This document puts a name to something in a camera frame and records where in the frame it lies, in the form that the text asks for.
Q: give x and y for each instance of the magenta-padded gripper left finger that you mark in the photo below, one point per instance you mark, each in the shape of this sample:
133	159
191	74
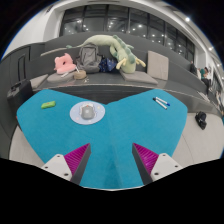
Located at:
56	165

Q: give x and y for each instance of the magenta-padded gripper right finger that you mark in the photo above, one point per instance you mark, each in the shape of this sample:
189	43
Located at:
165	165

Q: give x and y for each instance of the grey computer mouse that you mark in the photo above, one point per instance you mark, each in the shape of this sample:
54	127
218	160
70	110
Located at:
88	112

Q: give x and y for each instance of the round light blue mouse pad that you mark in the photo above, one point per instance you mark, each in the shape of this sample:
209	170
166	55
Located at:
75	115

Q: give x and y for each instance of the black bag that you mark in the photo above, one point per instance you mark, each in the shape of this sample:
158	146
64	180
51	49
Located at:
201	120

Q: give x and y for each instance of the small green eraser block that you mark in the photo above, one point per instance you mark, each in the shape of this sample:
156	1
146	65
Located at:
48	104

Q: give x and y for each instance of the white marker with blue cap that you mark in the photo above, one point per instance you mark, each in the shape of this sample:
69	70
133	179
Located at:
162	101

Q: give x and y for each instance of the black case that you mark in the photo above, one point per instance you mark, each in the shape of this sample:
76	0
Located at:
19	96

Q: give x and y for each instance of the flat grey seat cushion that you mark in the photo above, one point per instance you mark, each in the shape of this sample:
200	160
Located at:
39	80
138	77
58	78

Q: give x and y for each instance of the small round tan pouch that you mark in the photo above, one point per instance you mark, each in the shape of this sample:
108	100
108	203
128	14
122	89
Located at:
80	74

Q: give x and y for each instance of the person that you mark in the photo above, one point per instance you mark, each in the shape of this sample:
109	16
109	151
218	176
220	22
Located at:
206	76

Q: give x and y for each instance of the upright grey seat cushion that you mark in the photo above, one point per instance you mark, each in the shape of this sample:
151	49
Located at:
158	65

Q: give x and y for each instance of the pink plush cushion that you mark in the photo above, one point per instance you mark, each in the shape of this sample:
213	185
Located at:
64	64

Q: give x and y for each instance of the green dragon plush toy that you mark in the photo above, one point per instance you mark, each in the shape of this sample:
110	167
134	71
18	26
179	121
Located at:
128	60

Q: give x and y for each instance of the grey backpack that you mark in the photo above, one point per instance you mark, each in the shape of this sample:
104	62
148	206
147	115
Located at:
88	58

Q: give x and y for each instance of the dark blue patterned bag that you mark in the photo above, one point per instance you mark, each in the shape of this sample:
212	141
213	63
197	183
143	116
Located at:
107	65

